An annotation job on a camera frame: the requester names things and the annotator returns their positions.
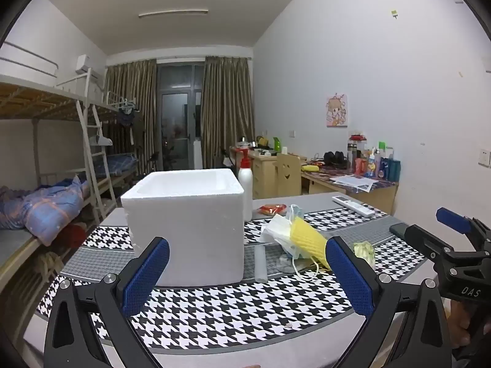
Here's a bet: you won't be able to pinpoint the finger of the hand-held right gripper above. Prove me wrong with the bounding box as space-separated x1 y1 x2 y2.
436 207 491 251
404 224 480 268

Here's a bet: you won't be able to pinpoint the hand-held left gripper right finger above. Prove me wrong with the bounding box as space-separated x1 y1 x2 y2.
325 236 451 368

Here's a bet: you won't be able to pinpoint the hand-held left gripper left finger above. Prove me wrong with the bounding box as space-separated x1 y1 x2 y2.
44 236 170 368

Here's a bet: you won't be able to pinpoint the green printed plastic bag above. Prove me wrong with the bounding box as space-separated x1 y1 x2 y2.
352 241 376 267

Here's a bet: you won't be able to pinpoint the white foam box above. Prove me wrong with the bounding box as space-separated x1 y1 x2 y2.
121 167 245 287

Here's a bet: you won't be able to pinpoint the yellow foam net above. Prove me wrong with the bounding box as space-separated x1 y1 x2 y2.
289 217 330 270

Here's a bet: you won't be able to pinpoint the blue face mask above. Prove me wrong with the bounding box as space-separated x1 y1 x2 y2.
282 204 327 277

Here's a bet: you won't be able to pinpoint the white tissue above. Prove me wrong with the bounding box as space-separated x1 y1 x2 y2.
261 215 298 246

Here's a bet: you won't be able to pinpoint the person's right hand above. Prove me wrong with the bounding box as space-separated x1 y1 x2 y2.
449 300 478 357

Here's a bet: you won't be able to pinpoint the white remote control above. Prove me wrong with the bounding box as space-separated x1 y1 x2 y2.
332 195 376 218

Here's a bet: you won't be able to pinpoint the red bag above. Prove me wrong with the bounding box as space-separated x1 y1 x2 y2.
57 222 88 250

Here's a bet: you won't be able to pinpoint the houndstooth tablecloth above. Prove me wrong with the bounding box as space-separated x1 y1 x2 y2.
23 192 428 355

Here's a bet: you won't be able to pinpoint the cluster of toiletry bottles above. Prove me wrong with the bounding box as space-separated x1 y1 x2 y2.
347 132 401 181

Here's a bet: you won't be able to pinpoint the white papers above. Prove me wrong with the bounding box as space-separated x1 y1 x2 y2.
330 174 378 192

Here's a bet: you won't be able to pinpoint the beige cloth bundle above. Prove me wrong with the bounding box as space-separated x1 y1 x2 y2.
36 251 65 277

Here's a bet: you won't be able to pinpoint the blue checked bedding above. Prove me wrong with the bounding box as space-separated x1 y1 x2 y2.
105 153 139 175

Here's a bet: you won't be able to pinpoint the blue checked quilt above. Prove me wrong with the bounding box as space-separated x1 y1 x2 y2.
0 176 91 247

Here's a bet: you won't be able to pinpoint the wooden smiley chair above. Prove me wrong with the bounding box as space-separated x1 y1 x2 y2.
276 152 302 197

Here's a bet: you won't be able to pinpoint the white bed ladder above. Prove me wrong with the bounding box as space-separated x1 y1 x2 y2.
75 100 118 223

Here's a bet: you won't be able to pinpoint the white pump bottle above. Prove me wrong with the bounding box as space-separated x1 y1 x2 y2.
238 149 254 222

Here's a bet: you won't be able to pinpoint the grey mattress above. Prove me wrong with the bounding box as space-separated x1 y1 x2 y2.
0 229 37 273

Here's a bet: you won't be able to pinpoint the white hanging pouch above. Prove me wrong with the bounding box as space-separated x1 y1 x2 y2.
87 125 114 146

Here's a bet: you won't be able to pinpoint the hanging dark clothes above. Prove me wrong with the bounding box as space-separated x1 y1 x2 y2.
117 103 146 154

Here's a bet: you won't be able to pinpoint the brown curtain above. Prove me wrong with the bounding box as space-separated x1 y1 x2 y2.
105 59 157 173
202 56 254 169

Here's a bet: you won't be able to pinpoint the glass balcony door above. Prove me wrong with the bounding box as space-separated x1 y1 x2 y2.
157 63 205 171

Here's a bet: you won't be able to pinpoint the white air conditioner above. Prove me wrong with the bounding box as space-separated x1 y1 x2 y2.
75 54 104 80

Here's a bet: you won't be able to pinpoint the ceiling tube light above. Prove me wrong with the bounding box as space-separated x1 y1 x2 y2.
138 8 210 19

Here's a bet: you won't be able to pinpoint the cartoon wall poster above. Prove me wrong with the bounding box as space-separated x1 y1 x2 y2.
326 93 348 127

